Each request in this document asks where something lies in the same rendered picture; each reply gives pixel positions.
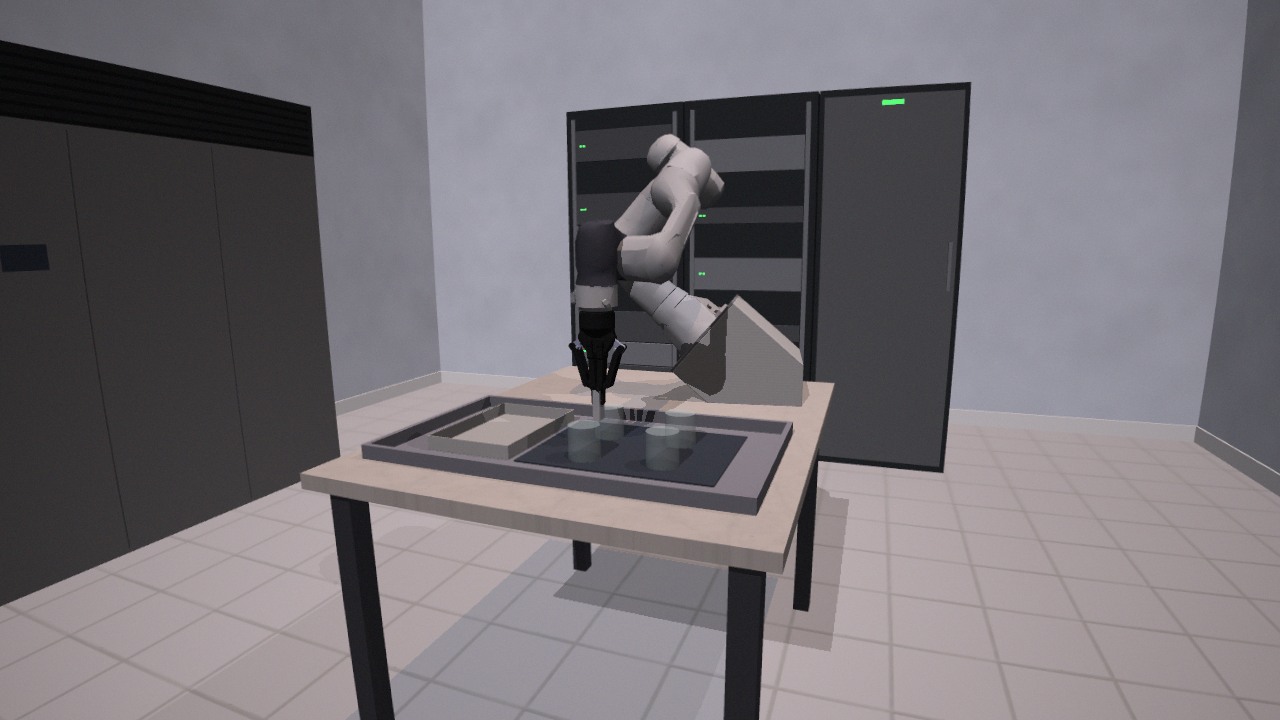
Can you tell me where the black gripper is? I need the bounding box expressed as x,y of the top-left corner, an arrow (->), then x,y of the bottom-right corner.
570,310 -> 627,421

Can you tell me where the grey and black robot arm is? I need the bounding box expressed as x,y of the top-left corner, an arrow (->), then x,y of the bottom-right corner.
570,135 -> 727,357

